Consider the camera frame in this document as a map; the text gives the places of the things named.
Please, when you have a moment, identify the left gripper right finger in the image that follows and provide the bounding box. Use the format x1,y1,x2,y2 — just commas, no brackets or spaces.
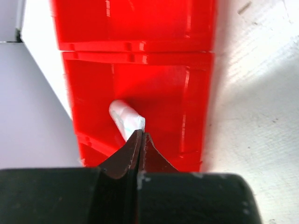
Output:
137,133,262,224

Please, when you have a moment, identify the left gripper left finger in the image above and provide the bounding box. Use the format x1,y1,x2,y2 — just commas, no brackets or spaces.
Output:
0,130,142,224

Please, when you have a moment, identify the toothpaste tube green cap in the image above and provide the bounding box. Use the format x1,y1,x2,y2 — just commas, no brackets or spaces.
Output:
109,100,145,141

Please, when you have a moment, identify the red plastic compartment box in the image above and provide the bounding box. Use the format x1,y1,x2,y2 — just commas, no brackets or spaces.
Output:
51,0,218,172

